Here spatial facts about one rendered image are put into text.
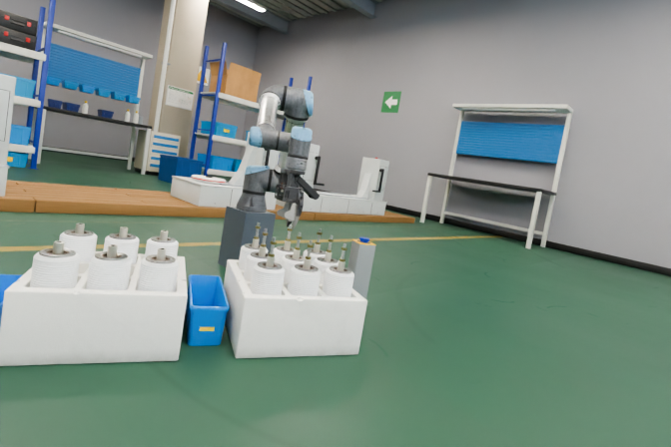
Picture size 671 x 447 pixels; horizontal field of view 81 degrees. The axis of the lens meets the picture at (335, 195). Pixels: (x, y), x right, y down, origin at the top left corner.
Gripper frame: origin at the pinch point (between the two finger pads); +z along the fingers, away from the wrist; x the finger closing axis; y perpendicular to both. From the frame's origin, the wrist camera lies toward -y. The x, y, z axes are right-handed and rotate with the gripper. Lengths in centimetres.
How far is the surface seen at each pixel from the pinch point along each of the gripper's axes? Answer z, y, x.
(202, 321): 27.2, 33.4, 17.0
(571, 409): 35, -57, 79
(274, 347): 31.5, 15.3, 28.9
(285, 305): 18.8, 14.0, 29.2
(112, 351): 32, 56, 21
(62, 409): 35, 66, 37
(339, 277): 10.7, -3.8, 29.2
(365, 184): -11, -252, -278
